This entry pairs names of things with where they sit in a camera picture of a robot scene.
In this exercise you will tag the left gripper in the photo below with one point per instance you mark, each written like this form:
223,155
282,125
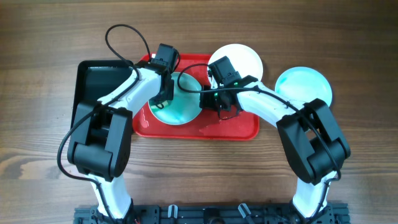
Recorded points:
168,94

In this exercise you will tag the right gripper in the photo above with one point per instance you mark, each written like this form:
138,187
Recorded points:
204,102

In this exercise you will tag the plate with green stain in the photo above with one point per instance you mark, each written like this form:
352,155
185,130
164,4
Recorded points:
304,84
183,109

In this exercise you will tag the white plate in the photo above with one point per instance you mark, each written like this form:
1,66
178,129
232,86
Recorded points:
244,60

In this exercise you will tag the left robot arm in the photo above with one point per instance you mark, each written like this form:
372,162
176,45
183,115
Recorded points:
108,94

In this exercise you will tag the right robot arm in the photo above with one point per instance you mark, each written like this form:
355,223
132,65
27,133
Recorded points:
313,142

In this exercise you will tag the red tray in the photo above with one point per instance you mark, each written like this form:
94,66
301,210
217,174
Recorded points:
206,125

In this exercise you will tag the black tray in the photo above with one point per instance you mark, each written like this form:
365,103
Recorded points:
97,78

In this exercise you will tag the black mounting rail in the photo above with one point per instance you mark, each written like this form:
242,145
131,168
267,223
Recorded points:
243,213

